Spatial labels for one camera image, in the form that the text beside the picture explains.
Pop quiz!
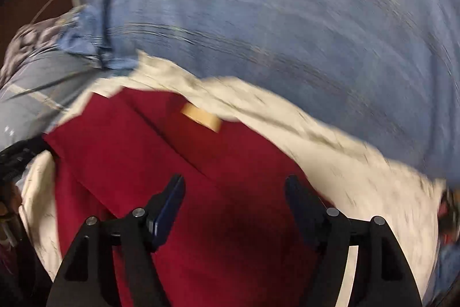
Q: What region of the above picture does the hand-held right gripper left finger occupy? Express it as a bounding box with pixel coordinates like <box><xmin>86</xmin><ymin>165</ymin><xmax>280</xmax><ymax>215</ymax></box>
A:
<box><xmin>46</xmin><ymin>174</ymin><xmax>186</xmax><ymax>307</ymax></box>

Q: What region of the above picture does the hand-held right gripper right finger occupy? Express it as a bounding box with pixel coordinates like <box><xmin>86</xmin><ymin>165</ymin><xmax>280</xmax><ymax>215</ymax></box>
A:
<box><xmin>285</xmin><ymin>175</ymin><xmax>423</xmax><ymax>307</ymax></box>

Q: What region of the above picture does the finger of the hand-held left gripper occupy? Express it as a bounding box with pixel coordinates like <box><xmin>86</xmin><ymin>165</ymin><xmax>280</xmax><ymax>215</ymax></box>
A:
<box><xmin>0</xmin><ymin>139</ymin><xmax>50</xmax><ymax>186</ymax></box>

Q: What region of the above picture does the dark red garment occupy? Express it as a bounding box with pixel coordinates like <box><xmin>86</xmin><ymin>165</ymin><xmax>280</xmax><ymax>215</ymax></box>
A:
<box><xmin>43</xmin><ymin>86</ymin><xmax>336</xmax><ymax>307</ymax></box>

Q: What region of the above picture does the cream printed cloth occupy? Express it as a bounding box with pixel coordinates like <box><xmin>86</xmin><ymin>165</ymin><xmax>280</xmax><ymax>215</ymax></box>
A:
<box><xmin>18</xmin><ymin>50</ymin><xmax>448</xmax><ymax>307</ymax></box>

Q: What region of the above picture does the grey-blue striped pillow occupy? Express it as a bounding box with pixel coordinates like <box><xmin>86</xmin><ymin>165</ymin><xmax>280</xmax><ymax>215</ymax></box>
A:
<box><xmin>0</xmin><ymin>48</ymin><xmax>105</xmax><ymax>153</ymax></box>

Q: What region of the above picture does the grey patterned cloth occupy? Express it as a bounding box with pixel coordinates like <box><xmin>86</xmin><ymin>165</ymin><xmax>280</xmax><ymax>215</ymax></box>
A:
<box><xmin>0</xmin><ymin>14</ymin><xmax>87</xmax><ymax>85</ymax></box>

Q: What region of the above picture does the red patterned small object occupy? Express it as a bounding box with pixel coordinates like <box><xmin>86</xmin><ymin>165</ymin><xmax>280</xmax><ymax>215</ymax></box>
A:
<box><xmin>438</xmin><ymin>188</ymin><xmax>460</xmax><ymax>243</ymax></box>

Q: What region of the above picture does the blue striped bedsheet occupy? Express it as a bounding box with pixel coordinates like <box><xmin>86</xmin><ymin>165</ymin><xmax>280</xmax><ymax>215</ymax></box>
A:
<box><xmin>59</xmin><ymin>0</ymin><xmax>460</xmax><ymax>298</ymax></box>

